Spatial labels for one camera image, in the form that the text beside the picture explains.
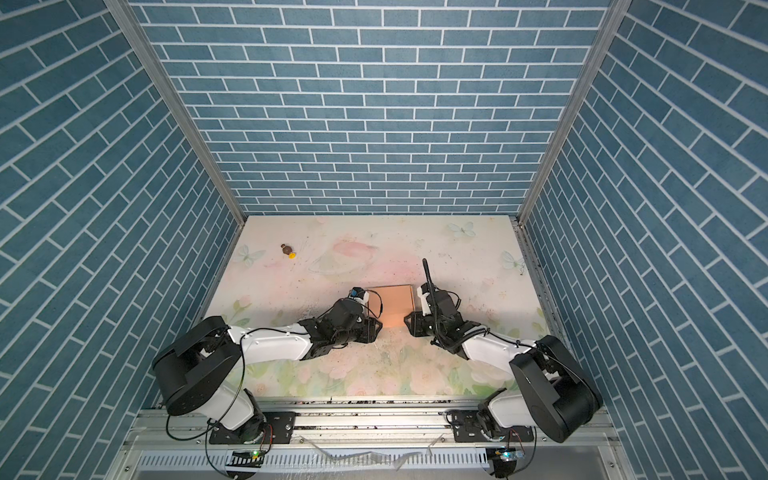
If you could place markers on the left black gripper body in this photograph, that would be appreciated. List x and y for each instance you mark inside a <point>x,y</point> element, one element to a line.
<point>363,331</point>

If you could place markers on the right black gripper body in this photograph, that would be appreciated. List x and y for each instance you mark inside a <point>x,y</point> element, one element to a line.
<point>426,326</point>

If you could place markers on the orange cardboard paper box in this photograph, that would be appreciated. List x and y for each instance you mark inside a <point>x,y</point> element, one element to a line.
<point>392,304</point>

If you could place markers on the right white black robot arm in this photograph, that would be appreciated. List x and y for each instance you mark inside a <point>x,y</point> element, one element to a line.
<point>554,393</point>

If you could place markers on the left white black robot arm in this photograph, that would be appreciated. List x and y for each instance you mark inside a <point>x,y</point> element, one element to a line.
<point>203,371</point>

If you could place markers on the small brown yellow toy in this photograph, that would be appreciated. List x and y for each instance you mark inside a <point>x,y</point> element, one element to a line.
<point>288,251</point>

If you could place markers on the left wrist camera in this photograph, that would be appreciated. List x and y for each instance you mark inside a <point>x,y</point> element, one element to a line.
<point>359,295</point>

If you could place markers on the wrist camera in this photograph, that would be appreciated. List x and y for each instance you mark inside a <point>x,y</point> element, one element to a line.
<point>359,295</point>
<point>424,297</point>

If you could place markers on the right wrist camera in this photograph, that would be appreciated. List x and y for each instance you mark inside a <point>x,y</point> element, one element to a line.
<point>424,297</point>

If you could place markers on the aluminium mounting rail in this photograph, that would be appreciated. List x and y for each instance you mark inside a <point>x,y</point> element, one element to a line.
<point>361,423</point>

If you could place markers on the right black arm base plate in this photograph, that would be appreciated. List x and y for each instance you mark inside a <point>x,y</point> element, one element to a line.
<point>473,426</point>

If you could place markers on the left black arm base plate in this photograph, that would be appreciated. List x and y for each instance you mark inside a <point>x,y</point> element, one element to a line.
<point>268,428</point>

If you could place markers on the white slotted cable duct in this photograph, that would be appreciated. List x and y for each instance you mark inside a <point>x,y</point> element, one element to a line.
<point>307,460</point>

